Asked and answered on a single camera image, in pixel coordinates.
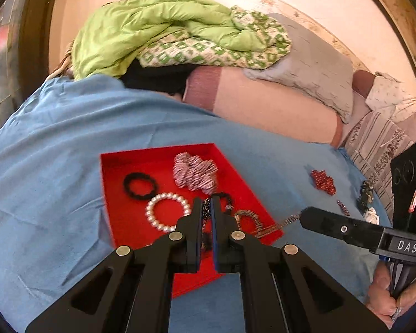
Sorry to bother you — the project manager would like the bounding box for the red tray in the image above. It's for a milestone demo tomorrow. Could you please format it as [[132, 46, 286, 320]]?
[[99, 142, 286, 299]]

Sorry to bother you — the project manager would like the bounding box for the striped cushion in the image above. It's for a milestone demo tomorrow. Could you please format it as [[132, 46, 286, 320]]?
[[343, 109, 416, 216]]

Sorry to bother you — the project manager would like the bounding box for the grey pillow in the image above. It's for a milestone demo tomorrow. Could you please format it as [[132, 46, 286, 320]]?
[[242, 13, 355, 124]]

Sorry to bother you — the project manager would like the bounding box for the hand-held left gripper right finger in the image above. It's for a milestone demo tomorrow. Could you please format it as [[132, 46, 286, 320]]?
[[210, 195, 389, 333]]

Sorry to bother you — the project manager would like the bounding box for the framed wall picture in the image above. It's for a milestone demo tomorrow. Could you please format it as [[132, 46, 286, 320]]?
[[353, 0, 416, 86]]

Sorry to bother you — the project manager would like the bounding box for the mottled grey panel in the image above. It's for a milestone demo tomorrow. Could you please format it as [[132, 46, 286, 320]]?
[[0, 0, 26, 143]]

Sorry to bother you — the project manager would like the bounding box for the pearl bracelet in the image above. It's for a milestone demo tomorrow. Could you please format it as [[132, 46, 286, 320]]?
[[145, 191, 191, 233]]

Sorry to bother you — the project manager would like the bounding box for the pink bolster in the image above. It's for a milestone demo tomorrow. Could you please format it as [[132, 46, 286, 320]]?
[[182, 66, 344, 147]]

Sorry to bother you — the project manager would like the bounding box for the brown pillow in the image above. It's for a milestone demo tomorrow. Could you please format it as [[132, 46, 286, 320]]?
[[351, 70, 377, 98]]

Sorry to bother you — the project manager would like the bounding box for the black beaded jewellery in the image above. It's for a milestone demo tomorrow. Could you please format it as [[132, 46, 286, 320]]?
[[201, 198, 214, 251]]

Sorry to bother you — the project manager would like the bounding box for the white scrunchie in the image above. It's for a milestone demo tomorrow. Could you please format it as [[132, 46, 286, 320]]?
[[364, 207, 381, 224]]

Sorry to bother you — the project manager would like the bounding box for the dark floral scrunchie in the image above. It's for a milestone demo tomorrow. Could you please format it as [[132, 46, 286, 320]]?
[[358, 180, 375, 212]]

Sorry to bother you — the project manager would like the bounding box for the red dotted scrunchie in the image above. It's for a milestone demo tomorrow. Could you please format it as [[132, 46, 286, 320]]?
[[311, 169, 337, 198]]

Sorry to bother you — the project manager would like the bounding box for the white printed cloth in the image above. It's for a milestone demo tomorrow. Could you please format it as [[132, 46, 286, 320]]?
[[364, 71, 416, 114]]

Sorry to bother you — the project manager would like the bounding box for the gold chain jewellery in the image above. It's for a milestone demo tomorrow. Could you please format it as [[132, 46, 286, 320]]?
[[234, 210, 303, 239]]

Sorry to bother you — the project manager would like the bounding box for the black cloth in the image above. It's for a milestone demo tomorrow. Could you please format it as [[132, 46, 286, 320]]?
[[119, 59, 199, 95]]

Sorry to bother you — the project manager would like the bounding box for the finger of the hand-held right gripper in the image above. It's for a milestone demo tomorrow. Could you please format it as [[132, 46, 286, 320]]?
[[298, 206, 382, 251]]

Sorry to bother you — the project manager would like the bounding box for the red plaid scrunchie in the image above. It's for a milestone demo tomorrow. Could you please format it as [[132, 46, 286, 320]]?
[[173, 152, 219, 192]]

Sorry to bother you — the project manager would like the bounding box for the dark wooden door frame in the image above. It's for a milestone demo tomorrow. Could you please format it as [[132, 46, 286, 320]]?
[[18, 0, 70, 89]]

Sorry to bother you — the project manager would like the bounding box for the person's right hand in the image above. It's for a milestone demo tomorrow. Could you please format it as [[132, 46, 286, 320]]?
[[365, 264, 416, 331]]

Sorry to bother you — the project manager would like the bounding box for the black hair tie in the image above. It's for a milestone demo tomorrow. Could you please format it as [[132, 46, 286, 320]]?
[[123, 172, 158, 200]]

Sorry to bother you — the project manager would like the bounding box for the green comforter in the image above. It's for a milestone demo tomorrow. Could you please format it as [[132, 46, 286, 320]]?
[[67, 0, 292, 81]]

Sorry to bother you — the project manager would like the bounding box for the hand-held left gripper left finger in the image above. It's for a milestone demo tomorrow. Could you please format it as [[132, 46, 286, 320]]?
[[24, 196, 204, 333]]

